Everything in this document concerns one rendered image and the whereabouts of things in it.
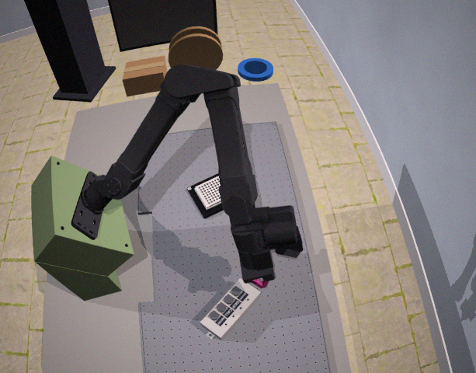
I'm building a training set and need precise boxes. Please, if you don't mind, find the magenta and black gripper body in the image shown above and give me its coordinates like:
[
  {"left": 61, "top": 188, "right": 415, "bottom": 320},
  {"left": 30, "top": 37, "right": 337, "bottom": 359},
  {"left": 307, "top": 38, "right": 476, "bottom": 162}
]
[{"left": 238, "top": 242, "right": 275, "bottom": 284}]

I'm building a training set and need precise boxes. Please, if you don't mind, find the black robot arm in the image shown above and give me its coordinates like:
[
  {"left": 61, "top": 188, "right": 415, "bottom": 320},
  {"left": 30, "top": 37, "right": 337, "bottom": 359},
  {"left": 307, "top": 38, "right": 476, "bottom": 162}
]
[{"left": 71, "top": 64, "right": 303, "bottom": 270}]

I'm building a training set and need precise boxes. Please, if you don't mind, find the white button panel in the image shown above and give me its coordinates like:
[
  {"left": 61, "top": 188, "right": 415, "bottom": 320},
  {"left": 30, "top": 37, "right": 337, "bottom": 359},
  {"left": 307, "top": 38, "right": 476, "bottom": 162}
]
[{"left": 200, "top": 278, "right": 261, "bottom": 340}]

